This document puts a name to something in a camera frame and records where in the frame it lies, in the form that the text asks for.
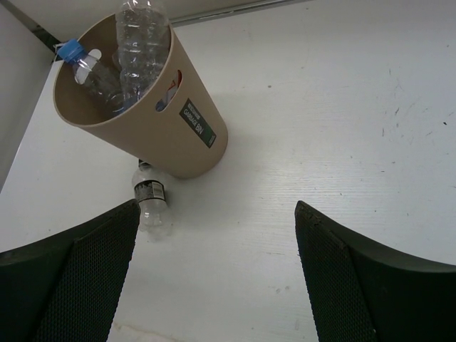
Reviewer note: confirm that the white-blue label plastic bottle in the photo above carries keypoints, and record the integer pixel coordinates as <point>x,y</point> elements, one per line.
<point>170,92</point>

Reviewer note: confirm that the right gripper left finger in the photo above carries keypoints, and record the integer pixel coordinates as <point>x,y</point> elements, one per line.
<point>66,287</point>

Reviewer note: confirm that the blue-label blue-cap plastic bottle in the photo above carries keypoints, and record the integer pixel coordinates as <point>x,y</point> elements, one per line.
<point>101,82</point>

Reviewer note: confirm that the aluminium frame rail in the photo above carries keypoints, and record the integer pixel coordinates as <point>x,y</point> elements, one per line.
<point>103,34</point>

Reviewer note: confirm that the clear white-cap plastic bottle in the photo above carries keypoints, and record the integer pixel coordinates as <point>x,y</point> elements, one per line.
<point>143,37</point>

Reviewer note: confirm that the black-label plastic bottle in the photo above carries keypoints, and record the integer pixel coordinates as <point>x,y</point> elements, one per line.
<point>149,187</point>

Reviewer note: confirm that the brown paper bin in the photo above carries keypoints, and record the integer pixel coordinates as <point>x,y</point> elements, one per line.
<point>185,140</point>

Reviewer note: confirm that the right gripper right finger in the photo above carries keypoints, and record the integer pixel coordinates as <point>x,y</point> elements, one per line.
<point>362,290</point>

